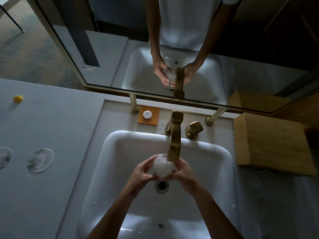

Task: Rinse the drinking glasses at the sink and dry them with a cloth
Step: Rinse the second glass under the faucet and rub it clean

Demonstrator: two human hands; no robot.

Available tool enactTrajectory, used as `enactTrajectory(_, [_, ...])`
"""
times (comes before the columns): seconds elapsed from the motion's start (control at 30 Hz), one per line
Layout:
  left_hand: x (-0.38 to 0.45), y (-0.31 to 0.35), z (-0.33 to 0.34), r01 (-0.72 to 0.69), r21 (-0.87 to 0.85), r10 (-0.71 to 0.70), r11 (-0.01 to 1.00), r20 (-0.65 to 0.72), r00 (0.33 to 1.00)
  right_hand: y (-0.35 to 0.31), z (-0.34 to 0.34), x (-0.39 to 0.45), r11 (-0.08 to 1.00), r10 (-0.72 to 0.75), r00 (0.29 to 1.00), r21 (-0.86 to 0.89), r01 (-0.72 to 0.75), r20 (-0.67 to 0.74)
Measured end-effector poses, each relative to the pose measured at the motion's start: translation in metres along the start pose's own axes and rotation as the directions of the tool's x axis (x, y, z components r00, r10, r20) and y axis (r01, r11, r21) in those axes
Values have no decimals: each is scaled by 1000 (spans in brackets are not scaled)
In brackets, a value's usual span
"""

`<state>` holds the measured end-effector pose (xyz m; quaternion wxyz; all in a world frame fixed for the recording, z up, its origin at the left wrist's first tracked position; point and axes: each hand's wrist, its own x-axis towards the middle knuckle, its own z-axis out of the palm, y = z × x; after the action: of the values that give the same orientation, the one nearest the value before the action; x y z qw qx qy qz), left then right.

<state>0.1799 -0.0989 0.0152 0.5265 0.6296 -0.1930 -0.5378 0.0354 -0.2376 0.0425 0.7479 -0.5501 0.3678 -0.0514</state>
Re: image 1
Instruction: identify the person's right hand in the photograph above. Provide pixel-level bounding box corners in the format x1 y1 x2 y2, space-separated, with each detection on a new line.
169 158 202 196

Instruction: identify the person's left hand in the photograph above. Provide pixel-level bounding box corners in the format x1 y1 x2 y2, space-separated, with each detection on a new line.
128 154 160 195

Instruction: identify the clear drinking glass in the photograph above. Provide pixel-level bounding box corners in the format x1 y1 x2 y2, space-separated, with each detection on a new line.
257 170 277 190
152 153 176 177

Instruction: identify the gold faucet handle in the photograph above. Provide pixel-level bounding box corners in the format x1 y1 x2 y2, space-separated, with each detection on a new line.
185 121 204 139

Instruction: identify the person's right forearm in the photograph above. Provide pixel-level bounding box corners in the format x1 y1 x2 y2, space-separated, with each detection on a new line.
192 186 244 239

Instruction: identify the person's left forearm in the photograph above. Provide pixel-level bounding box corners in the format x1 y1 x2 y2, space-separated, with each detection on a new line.
86 186 140 239

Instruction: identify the metal sink drain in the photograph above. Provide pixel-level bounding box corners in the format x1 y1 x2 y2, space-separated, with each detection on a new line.
156 180 170 195

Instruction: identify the white ceramic sink basin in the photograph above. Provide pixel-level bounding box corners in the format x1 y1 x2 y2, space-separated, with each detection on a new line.
78 130 237 239

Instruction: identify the gold faucet spout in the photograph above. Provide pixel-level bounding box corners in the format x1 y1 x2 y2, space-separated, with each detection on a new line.
165 111 184 163

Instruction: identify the orange soap dish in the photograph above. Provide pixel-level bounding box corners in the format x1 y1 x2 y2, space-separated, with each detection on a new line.
138 105 160 126

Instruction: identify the wooden box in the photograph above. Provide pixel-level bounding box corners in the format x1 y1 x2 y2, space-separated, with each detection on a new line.
233 112 317 177

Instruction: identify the round paper coaster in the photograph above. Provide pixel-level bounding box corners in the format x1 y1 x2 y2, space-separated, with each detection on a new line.
27 148 55 174
0 146 12 170

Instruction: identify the gold framed mirror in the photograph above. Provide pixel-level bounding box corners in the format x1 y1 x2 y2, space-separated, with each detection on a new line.
25 0 319 115

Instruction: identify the gold mirror support post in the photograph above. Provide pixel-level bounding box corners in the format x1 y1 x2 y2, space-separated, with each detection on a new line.
129 93 140 114
205 107 229 126

